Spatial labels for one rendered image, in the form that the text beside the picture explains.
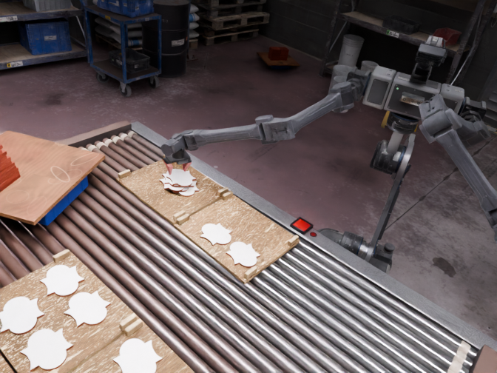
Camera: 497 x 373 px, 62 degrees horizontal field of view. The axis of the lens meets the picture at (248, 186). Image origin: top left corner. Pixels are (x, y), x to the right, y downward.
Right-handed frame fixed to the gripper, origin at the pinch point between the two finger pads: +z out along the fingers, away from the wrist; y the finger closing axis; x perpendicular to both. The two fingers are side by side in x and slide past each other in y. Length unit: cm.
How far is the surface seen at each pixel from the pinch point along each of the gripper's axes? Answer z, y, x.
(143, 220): 6.6, -23.5, -19.8
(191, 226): 4.1, -7.9, -33.0
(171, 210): 4.4, -11.0, -20.2
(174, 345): 5, -36, -80
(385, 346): 4, 28, -112
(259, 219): 3.6, 21.7, -40.5
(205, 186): 4.4, 10.3, -10.1
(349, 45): 48, 373, 257
